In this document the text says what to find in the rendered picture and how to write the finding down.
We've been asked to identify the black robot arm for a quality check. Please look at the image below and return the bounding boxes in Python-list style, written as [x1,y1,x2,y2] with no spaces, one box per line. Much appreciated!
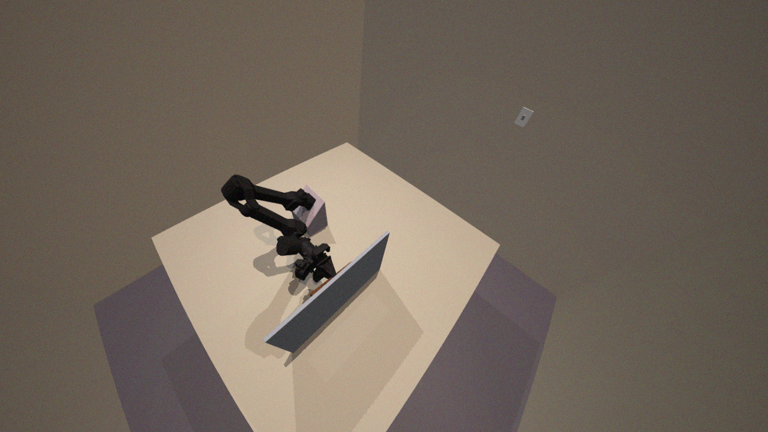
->
[221,175,316,281]

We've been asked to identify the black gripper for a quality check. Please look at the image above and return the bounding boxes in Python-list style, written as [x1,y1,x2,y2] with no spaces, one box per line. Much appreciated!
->
[302,244,337,283]

